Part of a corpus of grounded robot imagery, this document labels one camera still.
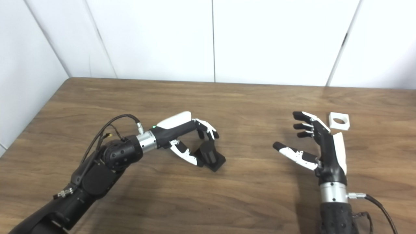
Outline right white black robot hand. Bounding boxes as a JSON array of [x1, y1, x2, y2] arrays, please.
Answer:
[[272, 111, 347, 186]]

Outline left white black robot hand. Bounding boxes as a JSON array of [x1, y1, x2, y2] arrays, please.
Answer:
[[152, 111, 220, 167]]

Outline white square piece with hole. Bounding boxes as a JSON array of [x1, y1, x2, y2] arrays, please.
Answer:
[[327, 112, 350, 131]]

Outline black peg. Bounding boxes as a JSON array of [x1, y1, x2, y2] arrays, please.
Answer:
[[194, 140, 226, 172]]

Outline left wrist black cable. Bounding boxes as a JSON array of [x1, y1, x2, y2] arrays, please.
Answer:
[[54, 114, 144, 199]]

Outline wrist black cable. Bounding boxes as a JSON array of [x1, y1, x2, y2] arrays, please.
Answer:
[[346, 192, 398, 234], [54, 114, 144, 199]]

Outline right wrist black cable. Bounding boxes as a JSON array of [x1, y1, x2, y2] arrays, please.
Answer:
[[346, 192, 398, 234]]

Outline right arm thin wires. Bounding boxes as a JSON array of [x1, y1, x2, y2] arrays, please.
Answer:
[[354, 211, 374, 234]]

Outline arm thin wires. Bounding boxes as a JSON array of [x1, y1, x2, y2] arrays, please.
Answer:
[[97, 125, 127, 153], [354, 211, 374, 234]]

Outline left arm thin wires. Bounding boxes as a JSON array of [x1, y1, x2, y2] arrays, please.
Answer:
[[97, 125, 127, 153]]

